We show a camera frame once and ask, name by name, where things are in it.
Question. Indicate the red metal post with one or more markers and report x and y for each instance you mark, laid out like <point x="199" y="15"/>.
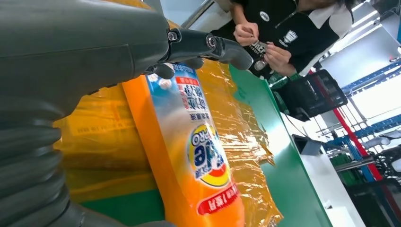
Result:
<point x="357" y="141"/>

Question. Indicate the tablet with blue cover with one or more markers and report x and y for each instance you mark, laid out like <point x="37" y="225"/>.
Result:
<point x="313" y="94"/>

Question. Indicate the person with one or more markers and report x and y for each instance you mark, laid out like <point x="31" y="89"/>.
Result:
<point x="307" y="34"/>

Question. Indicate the orange detergent bottle clear cap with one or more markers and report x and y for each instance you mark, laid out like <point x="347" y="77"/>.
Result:
<point x="175" y="150"/>

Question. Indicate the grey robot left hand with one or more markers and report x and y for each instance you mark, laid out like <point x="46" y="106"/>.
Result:
<point x="78" y="47"/>

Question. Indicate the blue metal rack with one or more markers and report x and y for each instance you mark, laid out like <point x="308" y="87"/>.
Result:
<point x="372" y="75"/>

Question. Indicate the yellow plastic sheet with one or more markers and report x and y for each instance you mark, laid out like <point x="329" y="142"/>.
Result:
<point x="100" y="141"/>

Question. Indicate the small round metal object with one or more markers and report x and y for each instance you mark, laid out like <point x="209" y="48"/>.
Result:
<point x="259" y="65"/>

